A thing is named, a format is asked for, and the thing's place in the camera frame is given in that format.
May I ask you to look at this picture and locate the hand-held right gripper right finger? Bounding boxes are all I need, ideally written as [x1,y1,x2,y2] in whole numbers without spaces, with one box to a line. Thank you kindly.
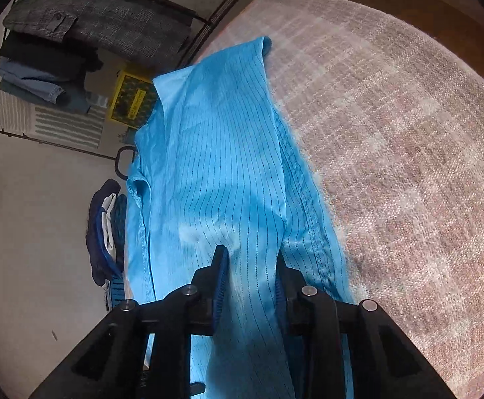
[276,251,458,399]

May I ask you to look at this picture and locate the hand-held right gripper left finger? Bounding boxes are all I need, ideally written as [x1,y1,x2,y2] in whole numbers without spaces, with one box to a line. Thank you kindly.
[28,244,230,399]

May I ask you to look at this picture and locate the light blue striped coat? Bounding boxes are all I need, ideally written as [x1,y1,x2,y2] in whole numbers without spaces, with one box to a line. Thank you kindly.
[125,37,356,399]

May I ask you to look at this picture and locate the black metal clothes rack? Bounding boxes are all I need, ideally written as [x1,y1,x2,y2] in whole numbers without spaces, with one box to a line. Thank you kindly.
[0,0,288,179]

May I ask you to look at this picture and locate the teal patterned folded garment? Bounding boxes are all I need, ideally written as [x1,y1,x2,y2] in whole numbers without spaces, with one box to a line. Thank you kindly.
[108,195,130,312]

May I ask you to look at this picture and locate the royal blue folded garment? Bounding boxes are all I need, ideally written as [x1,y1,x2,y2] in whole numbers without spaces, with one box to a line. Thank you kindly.
[92,208,120,277]

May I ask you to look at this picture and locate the white folded garment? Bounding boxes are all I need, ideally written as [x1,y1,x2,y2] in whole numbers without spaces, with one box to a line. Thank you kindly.
[101,195,120,262]

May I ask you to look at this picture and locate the navy folded jacket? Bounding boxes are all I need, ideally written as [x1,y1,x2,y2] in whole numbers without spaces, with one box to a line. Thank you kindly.
[86,179,122,287]

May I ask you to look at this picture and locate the pink plaid blanket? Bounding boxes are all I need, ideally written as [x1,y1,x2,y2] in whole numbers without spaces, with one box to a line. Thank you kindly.
[186,0,484,399]

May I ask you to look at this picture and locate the yellow storage box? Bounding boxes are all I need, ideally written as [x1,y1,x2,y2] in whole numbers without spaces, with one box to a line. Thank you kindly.
[107,70,157,129]

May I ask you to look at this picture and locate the grey striped white cloth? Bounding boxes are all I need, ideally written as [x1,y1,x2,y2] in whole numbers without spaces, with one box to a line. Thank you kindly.
[0,87,107,150]

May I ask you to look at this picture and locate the blue denim jeans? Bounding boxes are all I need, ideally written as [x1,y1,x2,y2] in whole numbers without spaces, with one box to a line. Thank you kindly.
[0,58,66,104]

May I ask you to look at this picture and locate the grey plaid long coat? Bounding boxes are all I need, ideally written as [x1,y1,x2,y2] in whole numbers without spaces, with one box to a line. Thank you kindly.
[3,0,197,62]

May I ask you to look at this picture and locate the black hanging jacket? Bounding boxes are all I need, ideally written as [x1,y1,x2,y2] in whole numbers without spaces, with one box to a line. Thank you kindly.
[0,33,103,86]

